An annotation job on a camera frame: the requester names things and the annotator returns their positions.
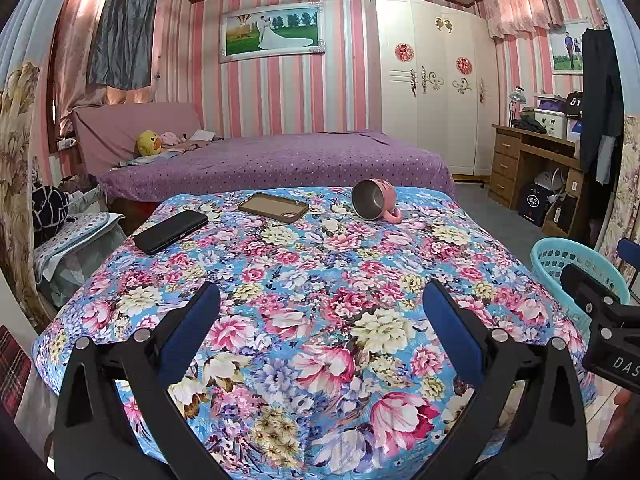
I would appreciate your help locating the brown phone case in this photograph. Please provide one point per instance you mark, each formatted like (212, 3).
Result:
(270, 205)

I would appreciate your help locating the white wardrobe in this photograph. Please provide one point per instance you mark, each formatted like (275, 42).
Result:
(435, 105)

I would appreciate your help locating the pink curtain valance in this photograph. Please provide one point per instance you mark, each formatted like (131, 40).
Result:
(520, 5)

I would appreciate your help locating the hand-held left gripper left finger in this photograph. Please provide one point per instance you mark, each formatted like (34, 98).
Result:
(192, 330)

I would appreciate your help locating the wooden desk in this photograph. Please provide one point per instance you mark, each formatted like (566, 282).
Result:
(507, 155)

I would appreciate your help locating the pink covered headboard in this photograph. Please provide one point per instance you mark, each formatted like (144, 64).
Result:
(110, 130)

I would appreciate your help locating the grey curtain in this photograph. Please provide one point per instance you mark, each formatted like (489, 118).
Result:
(122, 25)

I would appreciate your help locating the dark hanging garment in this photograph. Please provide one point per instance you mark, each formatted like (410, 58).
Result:
(597, 100)

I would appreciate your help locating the yellow duck plush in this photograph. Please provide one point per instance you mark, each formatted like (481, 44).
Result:
(149, 143)

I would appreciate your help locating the purple dotted bedspread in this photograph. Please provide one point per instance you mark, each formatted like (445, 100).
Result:
(300, 160)

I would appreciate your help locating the translucent storage box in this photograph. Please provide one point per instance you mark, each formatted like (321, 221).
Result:
(85, 265)

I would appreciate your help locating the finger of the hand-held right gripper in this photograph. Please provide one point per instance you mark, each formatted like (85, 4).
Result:
(629, 251)
(585, 285)

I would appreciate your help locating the pink mug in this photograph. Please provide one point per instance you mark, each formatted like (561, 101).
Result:
(382, 200)

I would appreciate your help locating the dark cloth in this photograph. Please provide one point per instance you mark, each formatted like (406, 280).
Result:
(527, 126)

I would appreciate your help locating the black phone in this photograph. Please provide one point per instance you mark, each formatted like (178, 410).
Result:
(170, 231)

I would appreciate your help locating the framed wedding picture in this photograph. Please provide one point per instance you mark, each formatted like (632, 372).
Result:
(272, 32)

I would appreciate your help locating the pink soft toy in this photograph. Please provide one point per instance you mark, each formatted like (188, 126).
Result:
(170, 138)

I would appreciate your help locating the red plaid cloth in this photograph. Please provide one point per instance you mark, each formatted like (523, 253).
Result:
(12, 375)

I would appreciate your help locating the black printed bag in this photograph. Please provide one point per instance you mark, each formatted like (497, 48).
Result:
(575, 105)

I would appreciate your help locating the teal plastic basket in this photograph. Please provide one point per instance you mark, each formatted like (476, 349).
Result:
(555, 265)

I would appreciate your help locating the white fan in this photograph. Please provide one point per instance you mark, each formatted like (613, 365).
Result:
(547, 182)

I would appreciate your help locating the small framed photo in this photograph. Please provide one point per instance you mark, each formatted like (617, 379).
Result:
(567, 47)

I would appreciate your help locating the black bag with round label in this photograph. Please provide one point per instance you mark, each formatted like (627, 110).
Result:
(531, 201)

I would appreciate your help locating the pink curtain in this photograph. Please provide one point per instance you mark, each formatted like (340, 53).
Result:
(75, 45)

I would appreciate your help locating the person's right hand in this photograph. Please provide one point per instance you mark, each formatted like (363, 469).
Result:
(620, 412)

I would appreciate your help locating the beige floral curtain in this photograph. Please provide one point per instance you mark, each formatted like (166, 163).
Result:
(625, 185)
(20, 160)

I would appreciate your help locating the desk lamp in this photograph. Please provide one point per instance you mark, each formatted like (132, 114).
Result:
(516, 100)

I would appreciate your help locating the polka dot cloth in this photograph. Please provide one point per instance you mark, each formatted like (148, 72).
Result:
(80, 227)

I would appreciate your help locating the purple box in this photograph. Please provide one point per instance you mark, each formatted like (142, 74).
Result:
(552, 105)

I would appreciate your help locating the black patterned bag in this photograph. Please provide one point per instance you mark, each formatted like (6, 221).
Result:
(50, 207)

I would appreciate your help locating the floral tablecloth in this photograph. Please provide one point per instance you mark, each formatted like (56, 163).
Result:
(325, 280)

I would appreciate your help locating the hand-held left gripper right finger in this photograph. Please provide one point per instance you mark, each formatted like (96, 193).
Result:
(452, 330)

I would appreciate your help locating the white box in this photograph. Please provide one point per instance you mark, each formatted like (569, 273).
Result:
(550, 125)

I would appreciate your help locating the white power strip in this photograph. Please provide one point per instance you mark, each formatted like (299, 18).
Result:
(66, 143)

